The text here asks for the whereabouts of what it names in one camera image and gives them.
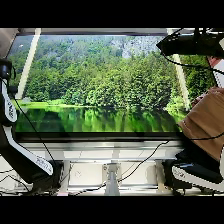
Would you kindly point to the silver frame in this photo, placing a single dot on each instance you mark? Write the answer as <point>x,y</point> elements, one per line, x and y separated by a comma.
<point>112,180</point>

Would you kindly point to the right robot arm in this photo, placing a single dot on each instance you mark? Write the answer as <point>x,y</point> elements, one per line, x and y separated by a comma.
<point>196,45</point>

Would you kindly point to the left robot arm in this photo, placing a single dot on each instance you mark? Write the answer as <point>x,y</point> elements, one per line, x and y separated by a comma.
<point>20,160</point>

